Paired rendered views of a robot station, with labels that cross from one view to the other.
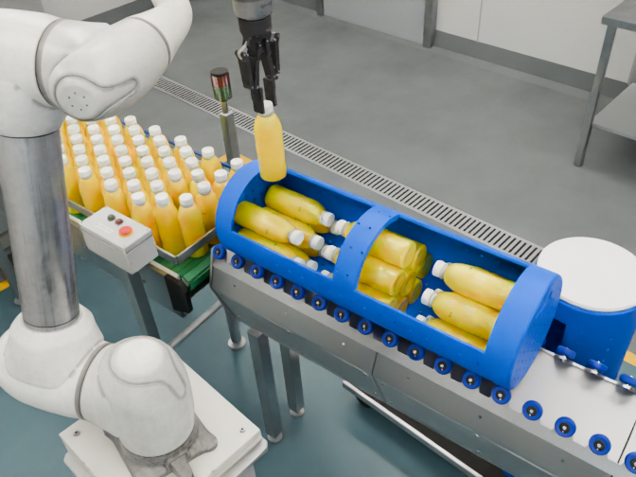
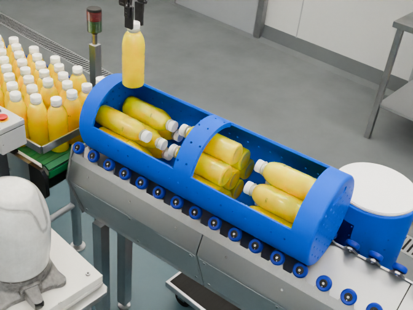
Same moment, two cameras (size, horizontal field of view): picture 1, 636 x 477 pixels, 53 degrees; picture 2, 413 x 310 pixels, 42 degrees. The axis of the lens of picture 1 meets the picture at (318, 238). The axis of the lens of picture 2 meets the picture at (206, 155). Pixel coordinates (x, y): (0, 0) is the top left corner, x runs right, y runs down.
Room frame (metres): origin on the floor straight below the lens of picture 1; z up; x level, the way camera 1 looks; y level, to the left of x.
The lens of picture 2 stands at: (-0.18, 0.05, 2.09)
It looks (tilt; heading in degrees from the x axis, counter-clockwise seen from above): 35 degrees down; 353
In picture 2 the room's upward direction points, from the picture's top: 6 degrees clockwise
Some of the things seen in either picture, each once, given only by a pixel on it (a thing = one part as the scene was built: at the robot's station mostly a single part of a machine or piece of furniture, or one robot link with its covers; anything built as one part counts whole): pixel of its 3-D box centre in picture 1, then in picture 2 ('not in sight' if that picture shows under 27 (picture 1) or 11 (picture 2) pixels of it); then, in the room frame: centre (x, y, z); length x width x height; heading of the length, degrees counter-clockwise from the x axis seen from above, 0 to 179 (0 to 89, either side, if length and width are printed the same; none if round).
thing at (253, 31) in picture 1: (256, 33); not in sight; (1.43, 0.11, 1.63); 0.08 x 0.07 x 0.09; 140
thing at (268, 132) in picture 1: (269, 143); (133, 56); (1.43, 0.11, 1.34); 0.07 x 0.07 x 0.20
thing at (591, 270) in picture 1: (591, 272); (376, 187); (1.19, -0.71, 1.03); 0.28 x 0.28 x 0.01
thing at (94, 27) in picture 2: (222, 90); (94, 25); (2.05, 0.30, 1.18); 0.06 x 0.06 x 0.05
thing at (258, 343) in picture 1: (266, 388); (102, 277); (1.43, 0.22, 0.31); 0.06 x 0.06 x 0.63; 50
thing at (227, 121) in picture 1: (245, 231); (97, 148); (2.05, 0.30, 0.55); 0.04 x 0.04 x 1.10; 50
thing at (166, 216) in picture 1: (168, 225); (38, 123); (1.55, 0.45, 1.00); 0.07 x 0.07 x 0.20
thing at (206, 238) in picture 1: (223, 224); (84, 128); (1.58, 0.29, 0.96); 0.40 x 0.01 x 0.03; 140
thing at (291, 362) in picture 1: (291, 362); (124, 259); (1.54, 0.13, 0.31); 0.06 x 0.06 x 0.63; 50
